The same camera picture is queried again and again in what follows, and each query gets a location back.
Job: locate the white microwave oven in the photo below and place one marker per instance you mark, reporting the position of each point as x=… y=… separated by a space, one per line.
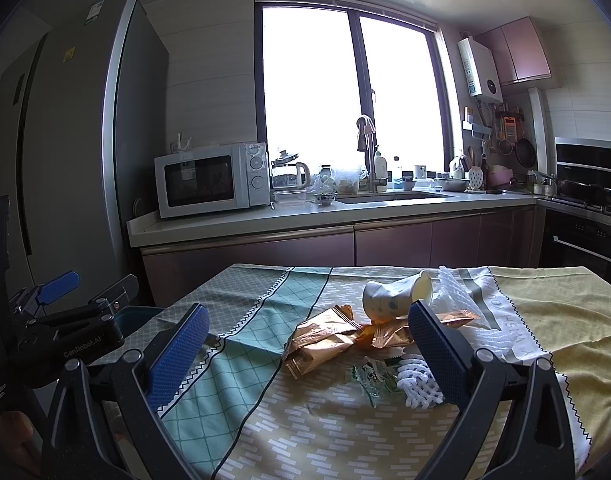
x=213 y=179

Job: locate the pink wall cabinet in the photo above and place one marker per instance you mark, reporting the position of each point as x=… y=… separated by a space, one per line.
x=518 y=52

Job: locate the left hand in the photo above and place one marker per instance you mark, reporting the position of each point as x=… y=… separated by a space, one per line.
x=18 y=442

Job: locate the pink pot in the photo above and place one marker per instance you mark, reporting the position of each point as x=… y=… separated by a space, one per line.
x=499 y=175

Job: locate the glass electric kettle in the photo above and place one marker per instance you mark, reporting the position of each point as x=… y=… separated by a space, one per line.
x=287 y=173

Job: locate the green plastic wrapper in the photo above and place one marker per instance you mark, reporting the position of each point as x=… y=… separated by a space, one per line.
x=376 y=381

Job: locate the patterned tablecloth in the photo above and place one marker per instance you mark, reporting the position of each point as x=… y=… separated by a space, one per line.
x=239 y=414

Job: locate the kitchen window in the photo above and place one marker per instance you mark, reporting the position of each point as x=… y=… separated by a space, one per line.
x=319 y=69

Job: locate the teal trash bin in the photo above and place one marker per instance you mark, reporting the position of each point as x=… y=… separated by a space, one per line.
x=129 y=319

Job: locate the small blue-white bowl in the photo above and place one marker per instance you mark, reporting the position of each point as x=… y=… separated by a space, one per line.
x=325 y=198

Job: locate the white soap bottle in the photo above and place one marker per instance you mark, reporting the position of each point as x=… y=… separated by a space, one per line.
x=381 y=171

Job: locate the kitchen counter with cabinets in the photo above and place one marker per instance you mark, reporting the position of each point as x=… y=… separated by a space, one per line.
x=416 y=230

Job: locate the grey refrigerator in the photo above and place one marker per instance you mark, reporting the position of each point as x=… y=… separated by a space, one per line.
x=82 y=117

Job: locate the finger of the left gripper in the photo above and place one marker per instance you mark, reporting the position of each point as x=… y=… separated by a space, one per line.
x=118 y=295
x=57 y=288

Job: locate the white water heater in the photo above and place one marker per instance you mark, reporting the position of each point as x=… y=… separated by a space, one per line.
x=480 y=71

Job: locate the black built-in oven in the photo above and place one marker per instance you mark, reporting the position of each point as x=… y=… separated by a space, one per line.
x=577 y=219

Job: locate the black frying pan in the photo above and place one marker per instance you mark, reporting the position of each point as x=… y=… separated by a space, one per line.
x=525 y=153

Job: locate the white foam fruit net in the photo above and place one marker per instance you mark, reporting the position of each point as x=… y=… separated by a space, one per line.
x=416 y=381

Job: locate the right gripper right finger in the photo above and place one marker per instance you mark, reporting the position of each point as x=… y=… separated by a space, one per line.
x=473 y=380

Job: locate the clear bubble wrap bag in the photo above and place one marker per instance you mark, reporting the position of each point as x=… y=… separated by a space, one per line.
x=454 y=290

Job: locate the orange snack wrapper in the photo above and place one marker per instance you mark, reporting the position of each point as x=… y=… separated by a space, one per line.
x=320 y=339

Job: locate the kitchen faucet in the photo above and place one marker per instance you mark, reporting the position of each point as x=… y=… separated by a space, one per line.
x=367 y=145

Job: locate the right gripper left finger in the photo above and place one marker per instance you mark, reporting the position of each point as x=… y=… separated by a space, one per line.
x=146 y=380

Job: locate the crushed paper cup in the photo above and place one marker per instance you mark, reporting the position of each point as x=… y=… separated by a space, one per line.
x=385 y=302

